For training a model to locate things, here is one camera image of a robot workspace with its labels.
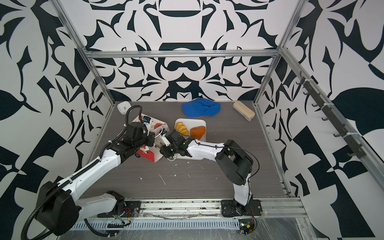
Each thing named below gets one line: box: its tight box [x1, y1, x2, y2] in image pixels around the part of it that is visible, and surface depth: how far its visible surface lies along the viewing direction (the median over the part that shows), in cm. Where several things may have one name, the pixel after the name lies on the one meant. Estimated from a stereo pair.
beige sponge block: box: [233, 100, 256, 122], surface depth 114 cm
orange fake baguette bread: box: [190, 126, 206, 141], surface depth 102 cm
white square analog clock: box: [117, 101, 133, 115], surface depth 114 cm
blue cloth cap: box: [182, 98, 222, 118], surface depth 114 cm
